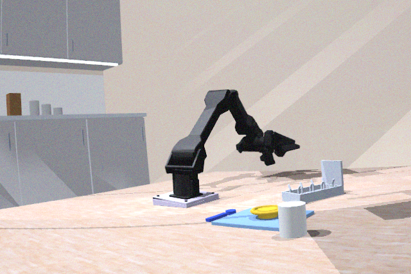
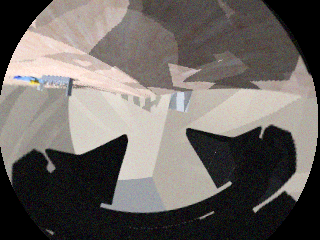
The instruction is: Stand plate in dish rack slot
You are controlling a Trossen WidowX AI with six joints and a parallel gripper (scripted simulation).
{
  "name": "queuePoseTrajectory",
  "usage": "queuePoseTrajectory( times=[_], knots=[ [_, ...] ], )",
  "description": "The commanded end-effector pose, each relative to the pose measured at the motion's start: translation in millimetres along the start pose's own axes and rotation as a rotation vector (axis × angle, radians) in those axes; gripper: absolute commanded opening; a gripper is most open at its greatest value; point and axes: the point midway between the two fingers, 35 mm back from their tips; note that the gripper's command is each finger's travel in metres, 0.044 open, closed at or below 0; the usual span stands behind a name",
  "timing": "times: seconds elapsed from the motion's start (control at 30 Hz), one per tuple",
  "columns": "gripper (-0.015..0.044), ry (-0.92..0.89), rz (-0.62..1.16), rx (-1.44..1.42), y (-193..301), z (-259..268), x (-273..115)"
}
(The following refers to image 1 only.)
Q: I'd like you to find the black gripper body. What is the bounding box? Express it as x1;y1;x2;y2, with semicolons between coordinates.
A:
254;130;283;157

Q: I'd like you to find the yellow round disc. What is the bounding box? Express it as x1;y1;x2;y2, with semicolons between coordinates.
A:
250;205;278;219

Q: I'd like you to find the grey cylinder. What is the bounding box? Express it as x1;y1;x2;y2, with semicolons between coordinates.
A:
277;201;307;239

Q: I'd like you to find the light blue flat mat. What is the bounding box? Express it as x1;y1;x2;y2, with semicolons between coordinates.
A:
211;208;315;232

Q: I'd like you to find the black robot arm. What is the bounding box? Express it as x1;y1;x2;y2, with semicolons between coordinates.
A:
165;89;263;200

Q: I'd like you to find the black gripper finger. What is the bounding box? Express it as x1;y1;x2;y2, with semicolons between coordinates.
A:
281;143;300;156
273;132;295;149

